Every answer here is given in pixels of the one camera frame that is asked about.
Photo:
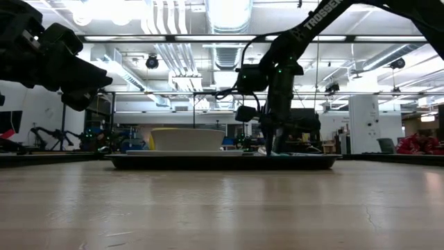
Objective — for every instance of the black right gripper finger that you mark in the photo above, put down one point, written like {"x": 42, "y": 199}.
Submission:
{"x": 268, "y": 140}
{"x": 282, "y": 140}

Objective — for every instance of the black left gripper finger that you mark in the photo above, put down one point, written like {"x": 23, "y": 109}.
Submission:
{"x": 79, "y": 100}
{"x": 79, "y": 74}

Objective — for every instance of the grey cloth napkin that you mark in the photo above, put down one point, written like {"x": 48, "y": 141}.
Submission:
{"x": 301, "y": 153}

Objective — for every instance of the white round plate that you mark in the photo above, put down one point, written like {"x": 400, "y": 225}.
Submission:
{"x": 236, "y": 152}

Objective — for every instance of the beige ceramic bowl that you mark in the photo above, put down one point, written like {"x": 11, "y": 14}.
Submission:
{"x": 187, "y": 140}

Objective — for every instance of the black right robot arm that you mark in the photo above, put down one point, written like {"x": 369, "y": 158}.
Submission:
{"x": 295, "y": 38}

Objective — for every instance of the black background robot arm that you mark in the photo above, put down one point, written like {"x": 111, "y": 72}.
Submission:
{"x": 52, "y": 133}

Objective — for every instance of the black plastic tray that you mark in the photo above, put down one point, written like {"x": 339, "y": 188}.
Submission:
{"x": 222, "y": 163}

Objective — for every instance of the black monitor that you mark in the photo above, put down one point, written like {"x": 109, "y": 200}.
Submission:
{"x": 308, "y": 125}

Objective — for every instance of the white pillar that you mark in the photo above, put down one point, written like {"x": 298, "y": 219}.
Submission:
{"x": 364, "y": 118}

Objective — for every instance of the black overhead crossbar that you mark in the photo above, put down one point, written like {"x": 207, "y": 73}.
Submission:
{"x": 170, "y": 38}

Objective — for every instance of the grey office chair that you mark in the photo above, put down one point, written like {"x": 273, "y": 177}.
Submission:
{"x": 386, "y": 146}

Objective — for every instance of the person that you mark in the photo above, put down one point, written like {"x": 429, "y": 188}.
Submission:
{"x": 412, "y": 146}

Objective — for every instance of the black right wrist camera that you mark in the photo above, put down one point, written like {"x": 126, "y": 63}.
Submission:
{"x": 246, "y": 114}

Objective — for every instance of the black ceiling camera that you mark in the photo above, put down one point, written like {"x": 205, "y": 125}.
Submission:
{"x": 152, "y": 62}
{"x": 398, "y": 63}
{"x": 332, "y": 88}

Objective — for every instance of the black wall screen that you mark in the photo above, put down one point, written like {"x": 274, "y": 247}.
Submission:
{"x": 10, "y": 121}

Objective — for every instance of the silver ventilation duct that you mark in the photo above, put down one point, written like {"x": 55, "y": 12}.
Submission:
{"x": 229, "y": 17}

